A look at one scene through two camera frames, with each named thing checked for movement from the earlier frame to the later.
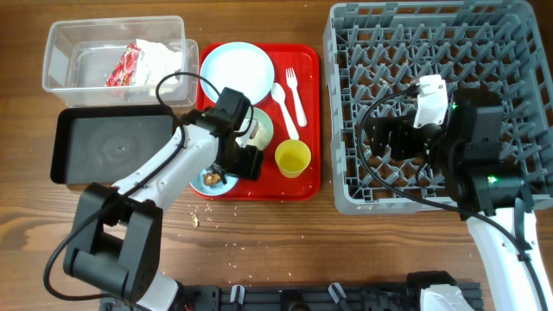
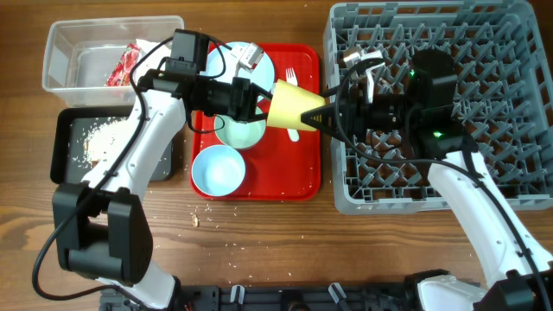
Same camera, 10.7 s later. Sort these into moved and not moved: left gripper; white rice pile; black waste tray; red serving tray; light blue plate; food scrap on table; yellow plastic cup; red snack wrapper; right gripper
Moved: left gripper; white rice pile; right gripper; yellow plastic cup
Not moved: red snack wrapper; red serving tray; light blue plate; food scrap on table; black waste tray
